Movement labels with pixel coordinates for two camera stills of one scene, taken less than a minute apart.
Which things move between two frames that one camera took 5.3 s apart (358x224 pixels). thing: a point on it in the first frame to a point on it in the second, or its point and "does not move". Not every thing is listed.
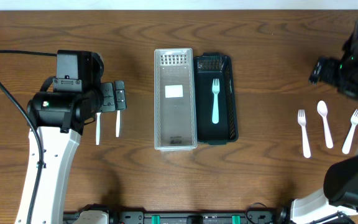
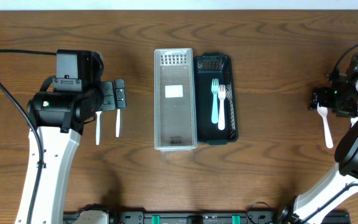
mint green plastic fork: x=215 y=88 does not move
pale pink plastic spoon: x=322 y=108 does not move
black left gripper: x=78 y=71 does not move
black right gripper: x=319 y=70 to x=323 y=98
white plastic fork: x=301 y=120 to x=222 y=91
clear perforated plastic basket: x=174 y=102 does not move
